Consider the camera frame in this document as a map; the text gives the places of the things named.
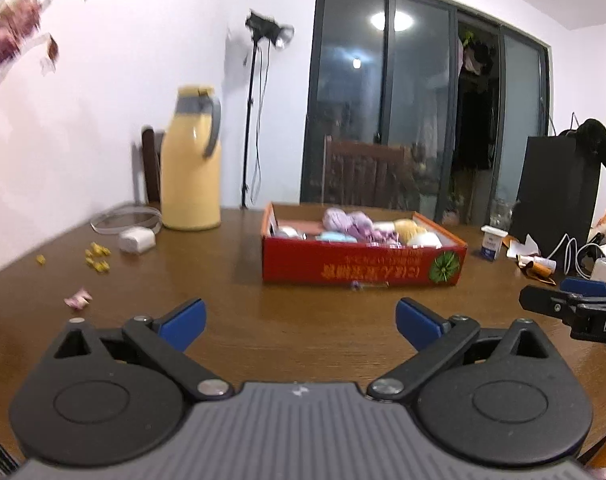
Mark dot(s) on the studio light on stand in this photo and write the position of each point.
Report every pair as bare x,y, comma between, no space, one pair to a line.
263,30

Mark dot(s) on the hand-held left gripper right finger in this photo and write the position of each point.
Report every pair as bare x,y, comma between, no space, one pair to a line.
420,322

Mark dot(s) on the hanging clothes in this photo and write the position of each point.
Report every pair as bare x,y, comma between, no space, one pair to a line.
475,85

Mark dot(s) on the clear plastic bottle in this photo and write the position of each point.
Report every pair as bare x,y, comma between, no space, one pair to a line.
500,215

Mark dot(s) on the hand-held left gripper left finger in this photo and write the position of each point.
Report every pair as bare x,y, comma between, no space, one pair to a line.
183,322

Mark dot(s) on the dark sliding glass door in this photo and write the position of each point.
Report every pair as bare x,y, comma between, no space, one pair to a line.
413,110

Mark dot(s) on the scattered small yellow pieces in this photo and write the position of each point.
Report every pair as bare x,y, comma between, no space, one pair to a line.
97,262

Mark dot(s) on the white soft ball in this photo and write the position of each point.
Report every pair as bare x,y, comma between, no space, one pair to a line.
425,240

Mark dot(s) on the lavender fluffy towel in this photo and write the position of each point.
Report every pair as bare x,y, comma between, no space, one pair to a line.
348,222

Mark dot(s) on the black paper bag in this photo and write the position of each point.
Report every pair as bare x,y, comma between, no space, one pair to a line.
553,195

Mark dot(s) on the yellow and white plush toy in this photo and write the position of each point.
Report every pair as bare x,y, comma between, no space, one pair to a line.
408,226

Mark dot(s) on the clear plastic bag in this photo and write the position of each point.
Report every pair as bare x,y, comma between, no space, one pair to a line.
288,232

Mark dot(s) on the white tube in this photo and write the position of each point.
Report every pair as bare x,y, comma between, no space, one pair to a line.
540,262

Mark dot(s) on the brown wooden chair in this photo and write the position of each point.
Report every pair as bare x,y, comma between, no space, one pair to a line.
368,170

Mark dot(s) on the white charger block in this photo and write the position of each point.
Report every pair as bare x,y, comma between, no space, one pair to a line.
137,240

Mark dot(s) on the yellow thermos jug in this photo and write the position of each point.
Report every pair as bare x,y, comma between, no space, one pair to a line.
190,175

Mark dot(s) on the red cardboard box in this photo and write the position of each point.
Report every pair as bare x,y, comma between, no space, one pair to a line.
363,267

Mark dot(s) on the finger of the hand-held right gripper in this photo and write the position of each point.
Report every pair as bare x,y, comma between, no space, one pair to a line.
548,302
583,287

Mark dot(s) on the light blue fluffy cloth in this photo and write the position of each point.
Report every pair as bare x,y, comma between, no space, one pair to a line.
335,237

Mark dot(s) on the small pink crumpled scrap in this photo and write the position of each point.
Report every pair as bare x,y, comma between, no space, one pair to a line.
78,298

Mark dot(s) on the dried pink rose bouquet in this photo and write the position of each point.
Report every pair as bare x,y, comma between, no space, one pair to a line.
13,25

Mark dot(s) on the orange crumpled wrapper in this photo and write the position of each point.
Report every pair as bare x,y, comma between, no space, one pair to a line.
538,272

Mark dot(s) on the black fuzzy cloth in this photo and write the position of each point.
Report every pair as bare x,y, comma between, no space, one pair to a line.
595,140

